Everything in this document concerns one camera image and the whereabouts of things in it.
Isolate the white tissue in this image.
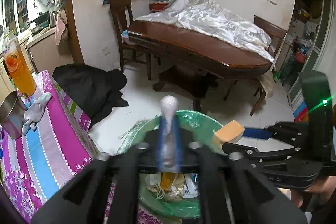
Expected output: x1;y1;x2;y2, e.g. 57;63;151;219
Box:
159;95;179;171

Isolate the steel pot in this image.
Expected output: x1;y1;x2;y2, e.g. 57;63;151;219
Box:
0;91;31;139

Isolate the dark wooden table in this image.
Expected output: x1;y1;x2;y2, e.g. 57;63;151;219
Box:
127;20;271;111

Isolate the black cloth on floor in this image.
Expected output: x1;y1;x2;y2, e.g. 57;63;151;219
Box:
52;64;129;128

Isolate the green lined trash bin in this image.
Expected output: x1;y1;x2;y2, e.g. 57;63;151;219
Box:
117;110;223;218

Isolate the yellow sponge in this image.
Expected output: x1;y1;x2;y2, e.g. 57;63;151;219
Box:
213;120;245;148

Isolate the white face mask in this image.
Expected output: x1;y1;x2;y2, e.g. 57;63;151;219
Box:
145;173;165;200

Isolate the white plastic sheet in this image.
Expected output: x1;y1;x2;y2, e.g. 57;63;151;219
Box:
136;0;274;63

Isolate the person's right hand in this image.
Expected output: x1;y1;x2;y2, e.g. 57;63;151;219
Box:
290;176;336;207

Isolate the kitchen window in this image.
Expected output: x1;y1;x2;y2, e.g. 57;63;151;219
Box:
2;0;29;36

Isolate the electric kettle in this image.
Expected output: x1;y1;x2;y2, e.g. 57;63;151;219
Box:
49;11;58;28

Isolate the white plastic wrapper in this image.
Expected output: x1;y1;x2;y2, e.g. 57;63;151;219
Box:
183;173;199;199

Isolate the wooden chair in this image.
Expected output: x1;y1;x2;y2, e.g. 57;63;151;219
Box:
108;0;151;80

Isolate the orange juice bottle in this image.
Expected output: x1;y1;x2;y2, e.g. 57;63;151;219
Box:
2;27;37;97

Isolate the blue wash basin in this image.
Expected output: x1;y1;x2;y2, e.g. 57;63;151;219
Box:
121;30;129;44

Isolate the pink hanging cloth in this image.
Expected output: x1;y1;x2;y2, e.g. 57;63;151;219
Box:
55;15;66;46

